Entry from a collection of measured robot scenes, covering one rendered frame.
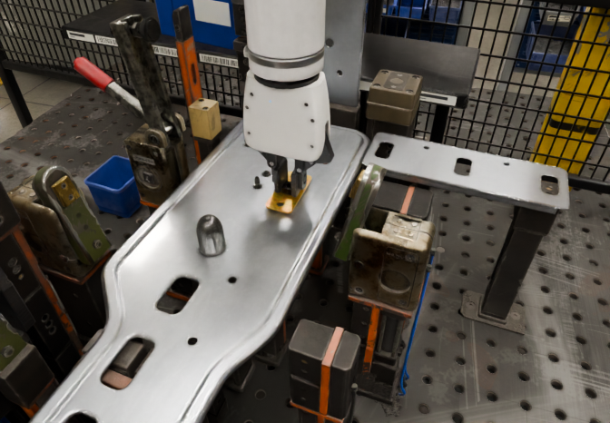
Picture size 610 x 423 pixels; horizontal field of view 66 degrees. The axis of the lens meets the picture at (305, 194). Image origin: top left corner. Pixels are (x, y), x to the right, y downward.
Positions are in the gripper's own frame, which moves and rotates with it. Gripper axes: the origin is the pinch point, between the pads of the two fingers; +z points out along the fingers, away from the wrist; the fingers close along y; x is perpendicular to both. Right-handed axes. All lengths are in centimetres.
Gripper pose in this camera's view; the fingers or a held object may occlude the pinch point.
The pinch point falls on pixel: (289, 177)
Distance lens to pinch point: 63.3
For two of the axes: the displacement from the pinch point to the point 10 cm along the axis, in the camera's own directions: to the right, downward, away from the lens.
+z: 0.0, 7.7, 6.4
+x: 3.6, -6.0, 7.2
